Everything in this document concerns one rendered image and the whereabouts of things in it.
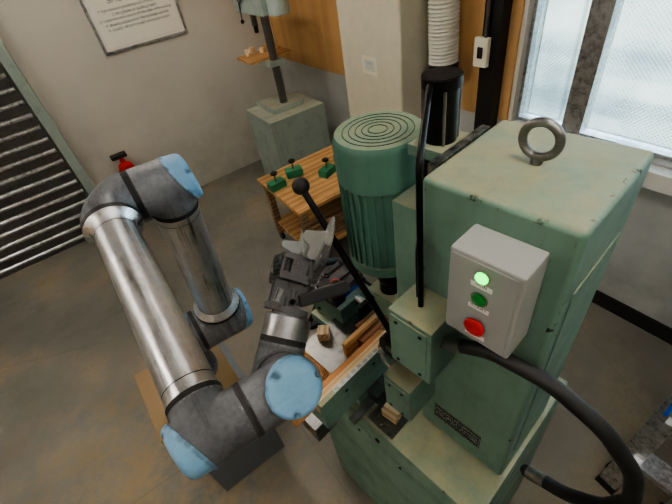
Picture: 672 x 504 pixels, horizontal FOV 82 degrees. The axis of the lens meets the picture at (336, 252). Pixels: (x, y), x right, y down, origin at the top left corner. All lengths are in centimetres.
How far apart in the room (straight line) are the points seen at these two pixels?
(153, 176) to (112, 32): 270
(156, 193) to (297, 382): 54
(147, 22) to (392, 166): 311
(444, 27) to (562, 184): 172
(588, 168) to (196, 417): 63
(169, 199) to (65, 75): 270
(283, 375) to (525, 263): 36
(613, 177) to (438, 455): 75
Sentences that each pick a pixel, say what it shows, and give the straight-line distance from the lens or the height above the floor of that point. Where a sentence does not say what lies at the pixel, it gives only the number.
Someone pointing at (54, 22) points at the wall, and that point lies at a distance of 358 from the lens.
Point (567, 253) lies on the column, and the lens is 52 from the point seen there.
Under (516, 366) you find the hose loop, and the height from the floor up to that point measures 129.
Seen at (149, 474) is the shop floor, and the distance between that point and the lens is 225.
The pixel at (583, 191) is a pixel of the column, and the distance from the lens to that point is 57.
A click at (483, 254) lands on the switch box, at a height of 148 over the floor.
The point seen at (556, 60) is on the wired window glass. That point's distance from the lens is 221.
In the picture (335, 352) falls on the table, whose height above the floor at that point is 90.
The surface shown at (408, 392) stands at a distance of 84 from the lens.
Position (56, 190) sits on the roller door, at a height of 49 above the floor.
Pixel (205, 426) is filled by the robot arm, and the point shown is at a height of 131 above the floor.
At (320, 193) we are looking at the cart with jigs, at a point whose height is 53.
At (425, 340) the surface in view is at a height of 128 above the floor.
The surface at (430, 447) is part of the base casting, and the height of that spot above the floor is 80.
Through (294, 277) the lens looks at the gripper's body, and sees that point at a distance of 75.
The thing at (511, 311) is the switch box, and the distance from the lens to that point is 53.
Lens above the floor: 182
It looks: 41 degrees down
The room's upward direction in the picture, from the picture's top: 11 degrees counter-clockwise
